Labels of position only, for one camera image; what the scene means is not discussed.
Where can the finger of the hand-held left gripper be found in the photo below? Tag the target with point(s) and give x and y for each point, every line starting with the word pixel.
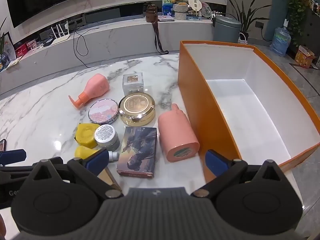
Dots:
pixel 13 155

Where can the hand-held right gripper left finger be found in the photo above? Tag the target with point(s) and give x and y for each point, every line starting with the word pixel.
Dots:
pixel 96 158

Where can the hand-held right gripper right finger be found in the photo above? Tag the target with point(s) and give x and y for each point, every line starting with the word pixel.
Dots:
pixel 215 162

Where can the silver cream jar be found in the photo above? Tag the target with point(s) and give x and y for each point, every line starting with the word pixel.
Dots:
pixel 106 135

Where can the brown cardboard box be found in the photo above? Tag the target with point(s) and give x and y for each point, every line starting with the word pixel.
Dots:
pixel 112 180

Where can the dark printed box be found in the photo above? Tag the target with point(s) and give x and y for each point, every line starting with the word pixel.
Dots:
pixel 137 152

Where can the pink floral round compact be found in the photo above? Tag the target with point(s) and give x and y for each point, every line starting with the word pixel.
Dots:
pixel 103 111

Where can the pink cylinder container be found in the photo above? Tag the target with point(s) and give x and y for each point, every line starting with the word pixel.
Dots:
pixel 175 135

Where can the gold round compact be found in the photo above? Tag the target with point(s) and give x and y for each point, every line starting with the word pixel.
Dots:
pixel 136 107

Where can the orange cardboard box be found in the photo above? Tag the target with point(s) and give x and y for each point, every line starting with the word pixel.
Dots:
pixel 192 92

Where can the pink pump bottle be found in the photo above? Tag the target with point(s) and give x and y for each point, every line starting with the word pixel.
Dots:
pixel 96 85

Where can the clear cube box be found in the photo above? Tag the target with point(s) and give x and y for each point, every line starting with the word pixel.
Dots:
pixel 132 86

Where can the small pink flat case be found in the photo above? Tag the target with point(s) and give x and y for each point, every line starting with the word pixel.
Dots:
pixel 2 145

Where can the paper sheets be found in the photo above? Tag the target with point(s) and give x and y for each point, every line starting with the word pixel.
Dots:
pixel 15 62

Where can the blue glass vase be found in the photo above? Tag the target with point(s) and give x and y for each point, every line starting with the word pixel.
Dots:
pixel 4 60

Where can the red box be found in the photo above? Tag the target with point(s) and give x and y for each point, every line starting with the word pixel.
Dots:
pixel 21 50

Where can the pink printed box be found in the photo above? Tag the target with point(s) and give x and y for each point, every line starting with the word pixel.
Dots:
pixel 32 45

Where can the slim-leaf potted plant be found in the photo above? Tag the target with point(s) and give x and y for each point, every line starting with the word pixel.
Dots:
pixel 2 40

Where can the white router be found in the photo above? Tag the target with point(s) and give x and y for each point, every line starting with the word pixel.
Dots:
pixel 60 36

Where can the grey trash bin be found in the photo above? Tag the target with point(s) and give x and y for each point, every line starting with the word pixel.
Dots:
pixel 226 28

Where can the blue water jug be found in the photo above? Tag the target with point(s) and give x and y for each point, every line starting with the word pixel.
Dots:
pixel 281 41

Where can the printed cardboard carton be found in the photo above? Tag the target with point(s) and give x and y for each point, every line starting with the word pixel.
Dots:
pixel 303 56

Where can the blue flat box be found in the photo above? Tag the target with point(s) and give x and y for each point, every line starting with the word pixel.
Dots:
pixel 193 18

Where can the grey woven basket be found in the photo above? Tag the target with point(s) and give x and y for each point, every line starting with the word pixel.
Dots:
pixel 180 7
pixel 181 15

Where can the long-leaf potted plant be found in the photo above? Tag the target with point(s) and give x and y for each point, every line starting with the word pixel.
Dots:
pixel 246 15

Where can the notebook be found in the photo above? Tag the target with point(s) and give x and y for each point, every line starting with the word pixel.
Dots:
pixel 166 18

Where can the patterned round fan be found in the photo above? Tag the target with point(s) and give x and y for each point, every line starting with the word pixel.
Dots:
pixel 207 9

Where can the brown leather bag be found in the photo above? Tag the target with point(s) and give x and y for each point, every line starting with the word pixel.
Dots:
pixel 152 12

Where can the white hand fan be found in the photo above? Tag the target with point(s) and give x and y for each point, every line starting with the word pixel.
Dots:
pixel 195 3

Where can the green bamboo poster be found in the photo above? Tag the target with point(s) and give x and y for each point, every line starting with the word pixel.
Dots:
pixel 166 7

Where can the green ivy plant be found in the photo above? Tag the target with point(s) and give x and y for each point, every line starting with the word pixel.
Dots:
pixel 297 5

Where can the black picture frame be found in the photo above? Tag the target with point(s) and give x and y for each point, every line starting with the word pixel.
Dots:
pixel 10 47

